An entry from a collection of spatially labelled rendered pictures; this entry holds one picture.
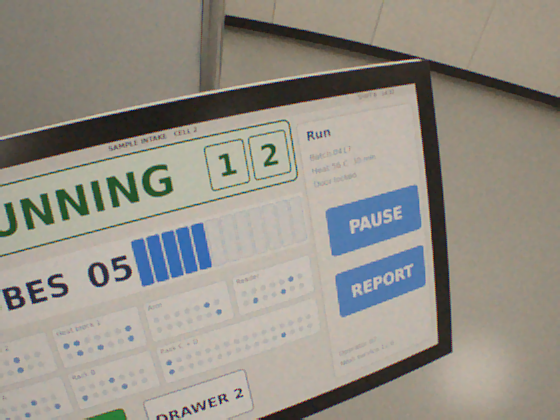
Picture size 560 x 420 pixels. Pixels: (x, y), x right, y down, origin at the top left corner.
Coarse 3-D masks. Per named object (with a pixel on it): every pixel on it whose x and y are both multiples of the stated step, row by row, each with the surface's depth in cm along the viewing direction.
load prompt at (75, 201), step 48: (192, 144) 39; (240, 144) 40; (288, 144) 42; (0, 192) 34; (48, 192) 35; (96, 192) 36; (144, 192) 38; (192, 192) 39; (240, 192) 41; (0, 240) 34; (48, 240) 35
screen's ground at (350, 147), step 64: (192, 128) 38; (320, 128) 42; (384, 128) 45; (256, 192) 41; (320, 192) 44; (64, 256) 36; (320, 256) 45; (384, 256) 47; (0, 320) 35; (64, 320) 37; (384, 320) 49; (256, 384) 44; (320, 384) 47
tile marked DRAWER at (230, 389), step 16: (240, 368) 43; (192, 384) 42; (208, 384) 43; (224, 384) 43; (240, 384) 44; (144, 400) 41; (160, 400) 41; (176, 400) 42; (192, 400) 42; (208, 400) 43; (224, 400) 43; (240, 400) 44; (160, 416) 41; (176, 416) 42; (192, 416) 43; (208, 416) 43; (224, 416) 44
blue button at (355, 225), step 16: (384, 192) 46; (400, 192) 47; (416, 192) 47; (336, 208) 44; (352, 208) 45; (368, 208) 46; (384, 208) 46; (400, 208) 47; (416, 208) 48; (336, 224) 45; (352, 224) 45; (368, 224) 46; (384, 224) 47; (400, 224) 47; (416, 224) 48; (336, 240) 45; (352, 240) 46; (368, 240) 46; (384, 240) 47; (336, 256) 45
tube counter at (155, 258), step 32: (192, 224) 40; (224, 224) 41; (256, 224) 42; (288, 224) 43; (96, 256) 37; (128, 256) 38; (160, 256) 39; (192, 256) 40; (224, 256) 41; (256, 256) 42; (96, 288) 38; (128, 288) 39
